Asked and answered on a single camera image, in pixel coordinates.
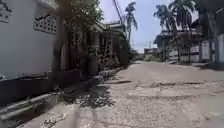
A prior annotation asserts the building with overgrown fence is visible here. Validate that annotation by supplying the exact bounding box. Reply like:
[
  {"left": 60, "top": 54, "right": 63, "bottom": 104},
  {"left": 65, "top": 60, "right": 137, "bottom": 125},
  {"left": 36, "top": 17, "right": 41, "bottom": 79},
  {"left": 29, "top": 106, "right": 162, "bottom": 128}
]
[{"left": 61, "top": 20, "right": 132, "bottom": 78}]

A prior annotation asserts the tall palm tree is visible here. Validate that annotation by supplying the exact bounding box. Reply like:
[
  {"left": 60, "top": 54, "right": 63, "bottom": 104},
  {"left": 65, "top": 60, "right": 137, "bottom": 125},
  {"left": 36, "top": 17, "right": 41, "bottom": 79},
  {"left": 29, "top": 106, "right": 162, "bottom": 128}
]
[{"left": 123, "top": 1, "right": 139, "bottom": 51}]

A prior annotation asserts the leaning pole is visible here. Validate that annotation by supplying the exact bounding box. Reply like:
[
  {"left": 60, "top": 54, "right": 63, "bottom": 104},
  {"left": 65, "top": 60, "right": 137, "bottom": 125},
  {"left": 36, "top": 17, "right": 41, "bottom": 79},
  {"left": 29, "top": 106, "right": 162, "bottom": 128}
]
[{"left": 112, "top": 0, "right": 128, "bottom": 34}]

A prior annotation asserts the grey concrete road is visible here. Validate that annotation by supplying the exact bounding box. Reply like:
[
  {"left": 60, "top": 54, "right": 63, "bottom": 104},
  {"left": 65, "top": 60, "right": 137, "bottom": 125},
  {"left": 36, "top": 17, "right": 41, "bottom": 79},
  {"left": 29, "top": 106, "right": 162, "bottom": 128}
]
[{"left": 18, "top": 60, "right": 224, "bottom": 128}]

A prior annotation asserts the tree with dark foliage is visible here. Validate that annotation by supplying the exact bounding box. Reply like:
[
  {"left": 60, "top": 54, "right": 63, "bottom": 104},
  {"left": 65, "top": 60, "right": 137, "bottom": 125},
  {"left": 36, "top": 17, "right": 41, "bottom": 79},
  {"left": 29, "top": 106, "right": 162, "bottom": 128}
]
[{"left": 54, "top": 0, "right": 105, "bottom": 78}]

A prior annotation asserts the group of palm trees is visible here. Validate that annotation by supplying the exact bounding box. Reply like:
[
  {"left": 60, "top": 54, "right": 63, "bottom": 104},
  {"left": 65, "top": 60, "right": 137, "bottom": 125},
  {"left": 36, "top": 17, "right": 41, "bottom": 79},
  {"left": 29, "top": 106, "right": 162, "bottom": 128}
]
[{"left": 153, "top": 0, "right": 201, "bottom": 63}]

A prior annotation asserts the dark roadside drain strip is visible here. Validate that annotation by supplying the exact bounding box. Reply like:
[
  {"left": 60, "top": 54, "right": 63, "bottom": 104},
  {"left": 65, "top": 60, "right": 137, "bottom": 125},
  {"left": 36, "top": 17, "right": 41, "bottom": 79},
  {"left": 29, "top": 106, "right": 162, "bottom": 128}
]
[{"left": 0, "top": 66, "right": 126, "bottom": 128}]

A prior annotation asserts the building with white fence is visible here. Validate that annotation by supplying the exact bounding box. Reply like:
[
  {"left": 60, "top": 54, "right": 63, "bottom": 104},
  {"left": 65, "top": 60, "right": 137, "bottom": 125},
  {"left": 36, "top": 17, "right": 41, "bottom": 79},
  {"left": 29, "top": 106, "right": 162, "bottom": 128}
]
[{"left": 153, "top": 8, "right": 224, "bottom": 66}]

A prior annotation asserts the white wall with lattice vent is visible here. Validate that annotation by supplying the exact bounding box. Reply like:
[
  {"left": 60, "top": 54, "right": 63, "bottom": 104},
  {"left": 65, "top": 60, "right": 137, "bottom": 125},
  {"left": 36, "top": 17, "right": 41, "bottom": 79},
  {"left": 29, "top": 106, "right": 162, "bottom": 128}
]
[{"left": 0, "top": 0, "right": 64, "bottom": 81}]

